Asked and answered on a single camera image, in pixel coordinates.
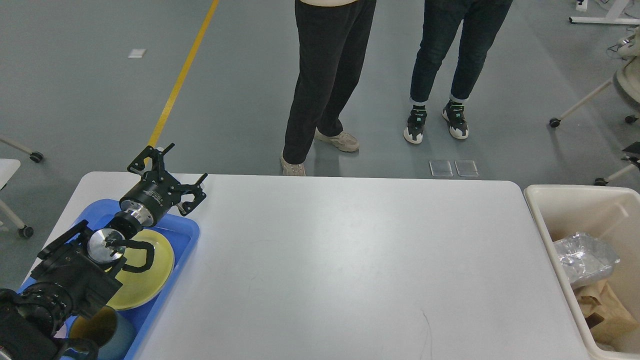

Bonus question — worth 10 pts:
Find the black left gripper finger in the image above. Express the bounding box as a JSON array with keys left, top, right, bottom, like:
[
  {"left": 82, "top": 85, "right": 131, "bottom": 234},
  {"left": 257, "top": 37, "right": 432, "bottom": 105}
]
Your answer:
[
  {"left": 174, "top": 173, "right": 208, "bottom": 217},
  {"left": 127, "top": 143, "right": 176, "bottom": 183}
]

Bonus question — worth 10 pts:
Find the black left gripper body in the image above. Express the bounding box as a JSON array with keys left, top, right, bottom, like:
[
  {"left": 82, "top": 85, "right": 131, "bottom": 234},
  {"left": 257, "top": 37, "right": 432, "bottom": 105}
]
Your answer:
[{"left": 119, "top": 172, "right": 185, "bottom": 228}]

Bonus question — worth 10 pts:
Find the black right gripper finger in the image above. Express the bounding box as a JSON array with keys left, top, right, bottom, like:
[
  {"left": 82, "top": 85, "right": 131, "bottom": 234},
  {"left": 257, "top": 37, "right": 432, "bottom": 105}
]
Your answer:
[{"left": 621, "top": 141, "right": 640, "bottom": 168}]

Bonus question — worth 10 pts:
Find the yellow plastic plate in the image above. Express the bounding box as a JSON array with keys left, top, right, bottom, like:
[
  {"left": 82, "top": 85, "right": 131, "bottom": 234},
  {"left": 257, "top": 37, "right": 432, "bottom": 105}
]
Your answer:
[{"left": 107, "top": 229, "right": 175, "bottom": 311}]

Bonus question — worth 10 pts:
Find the silver foil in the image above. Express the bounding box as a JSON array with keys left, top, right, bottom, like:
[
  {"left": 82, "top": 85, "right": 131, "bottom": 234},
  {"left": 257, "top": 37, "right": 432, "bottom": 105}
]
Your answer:
[{"left": 553, "top": 232, "right": 621, "bottom": 290}]

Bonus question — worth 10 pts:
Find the teal mug yellow inside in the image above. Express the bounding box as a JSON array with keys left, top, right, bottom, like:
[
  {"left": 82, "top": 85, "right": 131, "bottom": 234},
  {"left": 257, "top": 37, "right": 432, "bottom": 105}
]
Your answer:
[{"left": 67, "top": 306, "right": 137, "bottom": 360}]

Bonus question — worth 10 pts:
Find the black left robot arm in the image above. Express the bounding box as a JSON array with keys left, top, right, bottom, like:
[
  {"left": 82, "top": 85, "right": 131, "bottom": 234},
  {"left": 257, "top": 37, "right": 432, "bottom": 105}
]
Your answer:
[{"left": 1, "top": 145, "right": 206, "bottom": 360}]

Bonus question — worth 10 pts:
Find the beige plastic bin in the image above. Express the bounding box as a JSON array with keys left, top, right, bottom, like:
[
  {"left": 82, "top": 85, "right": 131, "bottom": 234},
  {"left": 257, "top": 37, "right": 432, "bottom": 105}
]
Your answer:
[{"left": 523, "top": 185, "right": 640, "bottom": 360}]

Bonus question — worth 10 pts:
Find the white chair leg with caster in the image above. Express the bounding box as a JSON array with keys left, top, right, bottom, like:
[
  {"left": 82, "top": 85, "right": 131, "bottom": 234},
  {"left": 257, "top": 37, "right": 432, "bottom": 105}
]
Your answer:
[{"left": 549, "top": 57, "right": 640, "bottom": 128}]

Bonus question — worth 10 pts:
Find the white caster leg left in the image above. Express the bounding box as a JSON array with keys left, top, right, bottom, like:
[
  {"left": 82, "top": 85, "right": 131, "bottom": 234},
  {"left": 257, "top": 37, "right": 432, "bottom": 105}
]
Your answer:
[{"left": 0, "top": 135, "right": 44, "bottom": 163}]

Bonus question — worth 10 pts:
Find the white desk base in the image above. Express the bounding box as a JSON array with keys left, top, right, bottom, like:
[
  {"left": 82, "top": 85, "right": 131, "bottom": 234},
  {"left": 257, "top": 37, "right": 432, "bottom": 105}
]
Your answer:
[{"left": 568, "top": 0, "right": 640, "bottom": 26}]

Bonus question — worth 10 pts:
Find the clear floor plate right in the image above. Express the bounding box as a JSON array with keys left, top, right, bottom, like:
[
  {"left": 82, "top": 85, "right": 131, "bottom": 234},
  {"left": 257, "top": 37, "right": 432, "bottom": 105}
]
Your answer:
[{"left": 454, "top": 160, "right": 480, "bottom": 177}]

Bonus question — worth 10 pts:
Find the clear floor plate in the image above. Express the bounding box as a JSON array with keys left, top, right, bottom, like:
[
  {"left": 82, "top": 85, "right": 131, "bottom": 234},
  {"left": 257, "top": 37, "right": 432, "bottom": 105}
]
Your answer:
[
  {"left": 454, "top": 160, "right": 480, "bottom": 177},
  {"left": 429, "top": 160, "right": 454, "bottom": 178}
]

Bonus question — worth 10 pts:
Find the clear floor plate left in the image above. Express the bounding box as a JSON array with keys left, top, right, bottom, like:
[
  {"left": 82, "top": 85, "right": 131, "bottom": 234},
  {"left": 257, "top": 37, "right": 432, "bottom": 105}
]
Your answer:
[{"left": 429, "top": 160, "right": 454, "bottom": 178}]

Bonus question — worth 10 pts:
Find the person in dark jeans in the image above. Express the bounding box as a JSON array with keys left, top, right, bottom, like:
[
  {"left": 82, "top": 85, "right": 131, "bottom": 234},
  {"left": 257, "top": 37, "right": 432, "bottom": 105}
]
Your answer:
[{"left": 403, "top": 0, "right": 515, "bottom": 145}]

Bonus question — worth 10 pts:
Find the person in cream sweater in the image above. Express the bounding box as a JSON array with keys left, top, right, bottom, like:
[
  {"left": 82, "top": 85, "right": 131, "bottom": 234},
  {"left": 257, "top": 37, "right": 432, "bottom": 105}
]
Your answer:
[{"left": 280, "top": 0, "right": 377, "bottom": 176}]

